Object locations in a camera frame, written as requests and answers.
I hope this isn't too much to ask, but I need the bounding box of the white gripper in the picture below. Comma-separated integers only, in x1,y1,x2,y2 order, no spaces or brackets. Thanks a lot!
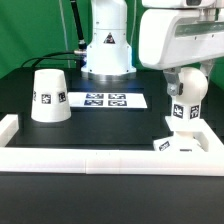
139,0,224,96

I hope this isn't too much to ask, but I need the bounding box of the white marker sheet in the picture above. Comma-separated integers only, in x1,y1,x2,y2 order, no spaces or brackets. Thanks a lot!
68,92,147,109

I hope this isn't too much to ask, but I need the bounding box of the white lamp bulb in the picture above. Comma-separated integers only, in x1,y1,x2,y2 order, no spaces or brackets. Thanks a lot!
171,67,208,121

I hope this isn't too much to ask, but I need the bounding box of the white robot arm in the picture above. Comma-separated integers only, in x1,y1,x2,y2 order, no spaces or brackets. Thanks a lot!
82,0,224,96

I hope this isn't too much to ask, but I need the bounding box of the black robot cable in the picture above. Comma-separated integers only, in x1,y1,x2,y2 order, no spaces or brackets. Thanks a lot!
20,36,88,69

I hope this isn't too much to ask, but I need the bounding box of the white lamp base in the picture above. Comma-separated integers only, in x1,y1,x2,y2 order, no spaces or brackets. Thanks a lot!
153,116,204,152

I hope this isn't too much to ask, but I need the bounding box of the white U-shaped fence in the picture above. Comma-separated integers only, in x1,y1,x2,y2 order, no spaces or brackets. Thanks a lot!
0,114,224,176

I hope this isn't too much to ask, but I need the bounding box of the white lamp shade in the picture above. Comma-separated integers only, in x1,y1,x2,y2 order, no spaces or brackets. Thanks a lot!
31,69,71,123

